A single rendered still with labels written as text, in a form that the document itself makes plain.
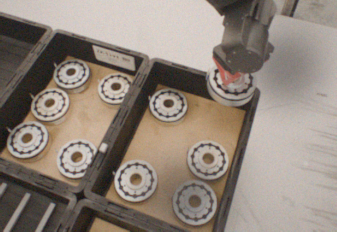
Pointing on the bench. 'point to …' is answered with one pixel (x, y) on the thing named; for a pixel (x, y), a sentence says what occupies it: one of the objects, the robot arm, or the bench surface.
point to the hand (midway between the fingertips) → (234, 75)
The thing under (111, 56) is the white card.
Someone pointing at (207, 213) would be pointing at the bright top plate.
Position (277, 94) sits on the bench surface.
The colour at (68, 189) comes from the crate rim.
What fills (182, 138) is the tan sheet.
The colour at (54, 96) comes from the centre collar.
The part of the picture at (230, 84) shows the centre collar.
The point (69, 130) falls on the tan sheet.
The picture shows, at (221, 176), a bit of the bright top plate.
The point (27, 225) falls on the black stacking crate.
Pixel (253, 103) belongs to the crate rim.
